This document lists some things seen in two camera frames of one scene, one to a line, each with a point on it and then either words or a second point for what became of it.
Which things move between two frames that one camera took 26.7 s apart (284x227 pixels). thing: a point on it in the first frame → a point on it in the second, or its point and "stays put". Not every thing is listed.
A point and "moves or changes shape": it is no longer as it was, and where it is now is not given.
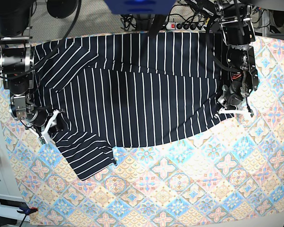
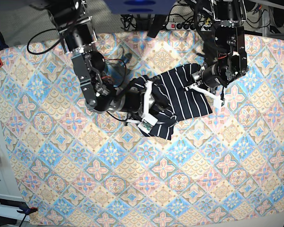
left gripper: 22,108 → 130,100
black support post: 157,25 stays put
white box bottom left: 8,206 stays put
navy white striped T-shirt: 114,90 moves or changes shape
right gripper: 233,96 → 214,75
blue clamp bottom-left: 27,211 stays put
